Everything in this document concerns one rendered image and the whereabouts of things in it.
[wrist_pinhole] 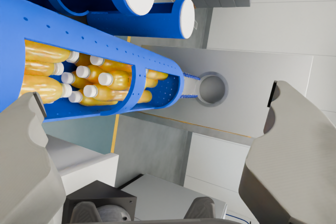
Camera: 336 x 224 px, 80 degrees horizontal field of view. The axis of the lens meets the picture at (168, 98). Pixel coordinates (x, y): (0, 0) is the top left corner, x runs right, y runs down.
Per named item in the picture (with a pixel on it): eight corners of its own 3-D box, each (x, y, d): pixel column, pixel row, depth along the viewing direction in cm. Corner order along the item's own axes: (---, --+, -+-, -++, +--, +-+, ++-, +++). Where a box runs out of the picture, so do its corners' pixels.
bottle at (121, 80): (131, 91, 82) (98, 90, 65) (131, 74, 82) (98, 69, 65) (146, 91, 79) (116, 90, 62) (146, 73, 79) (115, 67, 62)
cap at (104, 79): (102, 85, 65) (98, 85, 63) (102, 73, 65) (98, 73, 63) (112, 85, 63) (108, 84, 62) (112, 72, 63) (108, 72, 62)
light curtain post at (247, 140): (90, 106, 216) (264, 147, 147) (86, 106, 211) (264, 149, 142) (91, 100, 216) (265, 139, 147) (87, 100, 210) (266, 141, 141)
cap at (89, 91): (87, 86, 67) (83, 85, 66) (96, 84, 66) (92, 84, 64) (88, 97, 67) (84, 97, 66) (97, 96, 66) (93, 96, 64)
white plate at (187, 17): (196, 18, 167) (195, 18, 167) (189, -11, 143) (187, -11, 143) (187, 45, 158) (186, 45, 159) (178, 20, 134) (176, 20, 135)
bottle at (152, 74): (167, 65, 107) (149, 60, 90) (169, 78, 106) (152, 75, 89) (155, 69, 110) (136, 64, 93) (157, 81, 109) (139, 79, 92)
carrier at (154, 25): (112, 17, 203) (94, -6, 178) (195, 18, 168) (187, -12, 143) (101, 41, 195) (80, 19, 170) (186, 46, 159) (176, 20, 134)
